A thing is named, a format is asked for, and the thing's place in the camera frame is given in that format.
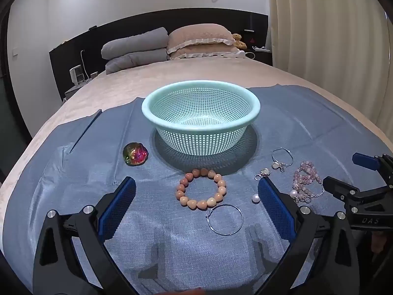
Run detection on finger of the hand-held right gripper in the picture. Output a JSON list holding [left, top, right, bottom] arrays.
[[322, 176, 360, 204], [352, 152, 393, 173]]

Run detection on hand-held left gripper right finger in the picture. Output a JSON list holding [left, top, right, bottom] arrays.
[[255, 177, 369, 295]]

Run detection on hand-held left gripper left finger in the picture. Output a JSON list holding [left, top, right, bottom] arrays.
[[32, 177, 139, 295]]

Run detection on pink bead bracelet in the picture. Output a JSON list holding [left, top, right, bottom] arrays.
[[292, 160, 325, 204]]

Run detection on iridescent glass gem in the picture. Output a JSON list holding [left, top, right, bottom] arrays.
[[123, 142, 149, 167]]

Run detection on thin silver hoop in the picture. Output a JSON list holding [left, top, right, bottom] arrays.
[[206, 204, 244, 236]]

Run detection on blue cloth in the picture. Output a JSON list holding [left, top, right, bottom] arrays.
[[2, 83, 393, 295]]

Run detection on mint green plastic basket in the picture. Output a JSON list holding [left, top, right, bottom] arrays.
[[141, 80, 261, 156]]

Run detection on white nightstand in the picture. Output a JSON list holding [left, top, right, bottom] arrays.
[[62, 80, 90, 103]]

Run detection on bed with beige cover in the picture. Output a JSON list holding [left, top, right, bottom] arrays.
[[0, 56, 393, 295]]

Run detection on cream curtain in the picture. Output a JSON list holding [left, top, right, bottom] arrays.
[[265, 0, 393, 131]]

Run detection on small white appliance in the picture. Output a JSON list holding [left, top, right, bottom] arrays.
[[70, 64, 87, 85]]

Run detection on folded grey duvet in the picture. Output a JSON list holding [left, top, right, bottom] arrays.
[[101, 27, 171, 75]]

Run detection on black headboard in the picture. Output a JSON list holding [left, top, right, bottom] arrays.
[[48, 8, 274, 99]]

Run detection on pink ruffled pillow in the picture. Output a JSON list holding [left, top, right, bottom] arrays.
[[167, 24, 237, 55], [169, 44, 243, 60]]

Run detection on brown teddy bear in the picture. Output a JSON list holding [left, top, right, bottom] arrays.
[[231, 33, 247, 50]]

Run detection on silver chain bracelet with charm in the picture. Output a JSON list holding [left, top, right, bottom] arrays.
[[271, 147, 294, 173]]

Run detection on peach heart bead bracelet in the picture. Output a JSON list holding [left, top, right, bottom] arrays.
[[175, 168, 227, 211]]

